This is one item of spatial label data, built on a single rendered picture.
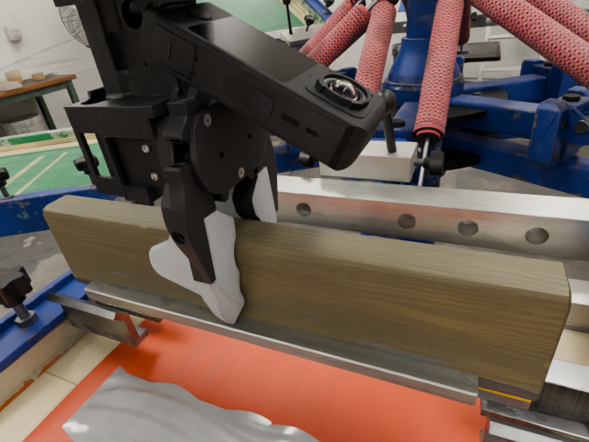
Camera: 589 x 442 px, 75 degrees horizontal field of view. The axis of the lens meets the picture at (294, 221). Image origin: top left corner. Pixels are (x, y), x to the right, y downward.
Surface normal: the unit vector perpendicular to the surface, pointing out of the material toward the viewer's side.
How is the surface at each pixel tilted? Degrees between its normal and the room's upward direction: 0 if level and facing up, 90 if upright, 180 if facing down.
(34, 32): 90
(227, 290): 90
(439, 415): 0
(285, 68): 29
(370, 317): 90
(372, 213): 90
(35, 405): 0
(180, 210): 74
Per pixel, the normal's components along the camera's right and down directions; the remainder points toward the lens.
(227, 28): 0.32, -0.67
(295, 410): -0.11, -0.86
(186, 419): -0.37, -0.45
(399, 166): -0.40, 0.51
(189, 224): 0.91, 0.12
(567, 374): -0.36, -0.25
